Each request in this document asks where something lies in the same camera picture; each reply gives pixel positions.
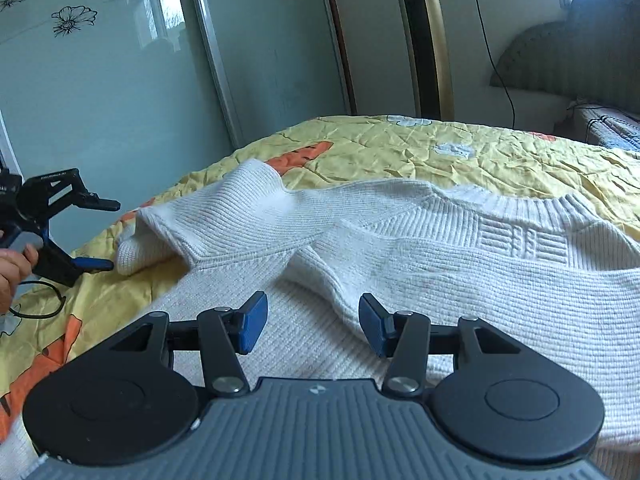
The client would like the gold black tower fan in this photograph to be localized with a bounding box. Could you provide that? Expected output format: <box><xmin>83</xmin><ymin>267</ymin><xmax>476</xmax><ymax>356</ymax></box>
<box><xmin>399</xmin><ymin>0</ymin><xmax>454</xmax><ymax>120</ymax></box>

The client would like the grey scalloped headboard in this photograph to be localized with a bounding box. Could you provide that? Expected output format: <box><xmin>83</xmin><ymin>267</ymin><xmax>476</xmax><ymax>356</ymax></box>
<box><xmin>490</xmin><ymin>0</ymin><xmax>640</xmax><ymax>114</ymax></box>

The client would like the glass floral wardrobe door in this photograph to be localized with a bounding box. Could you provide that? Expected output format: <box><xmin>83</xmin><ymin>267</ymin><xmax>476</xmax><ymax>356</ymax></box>
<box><xmin>0</xmin><ymin>0</ymin><xmax>352</xmax><ymax>256</ymax></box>

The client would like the yellow carrot print bedspread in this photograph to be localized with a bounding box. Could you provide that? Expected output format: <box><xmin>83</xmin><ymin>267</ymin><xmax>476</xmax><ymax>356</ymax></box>
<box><xmin>1</xmin><ymin>116</ymin><xmax>639</xmax><ymax>431</ymax></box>

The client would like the person's left hand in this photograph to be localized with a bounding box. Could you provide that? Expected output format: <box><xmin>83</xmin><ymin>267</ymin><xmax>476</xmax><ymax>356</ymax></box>
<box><xmin>0</xmin><ymin>244</ymin><xmax>38</xmax><ymax>314</ymax></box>

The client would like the white knitted sweater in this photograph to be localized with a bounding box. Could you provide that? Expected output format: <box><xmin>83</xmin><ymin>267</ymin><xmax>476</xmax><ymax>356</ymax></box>
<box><xmin>0</xmin><ymin>157</ymin><xmax>640</xmax><ymax>480</ymax></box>

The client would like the patterned grey pillow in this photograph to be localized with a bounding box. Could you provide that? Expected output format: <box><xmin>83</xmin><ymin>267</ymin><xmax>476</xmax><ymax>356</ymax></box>
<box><xmin>567</xmin><ymin>102</ymin><xmax>640</xmax><ymax>152</ymax></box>

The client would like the black power cable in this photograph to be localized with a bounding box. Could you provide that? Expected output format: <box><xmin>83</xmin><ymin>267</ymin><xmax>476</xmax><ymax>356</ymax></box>
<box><xmin>467</xmin><ymin>0</ymin><xmax>516</xmax><ymax>130</ymax></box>

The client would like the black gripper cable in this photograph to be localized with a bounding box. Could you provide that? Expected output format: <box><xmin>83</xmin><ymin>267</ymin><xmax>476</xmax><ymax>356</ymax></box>
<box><xmin>6</xmin><ymin>279</ymin><xmax>68</xmax><ymax>320</ymax></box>

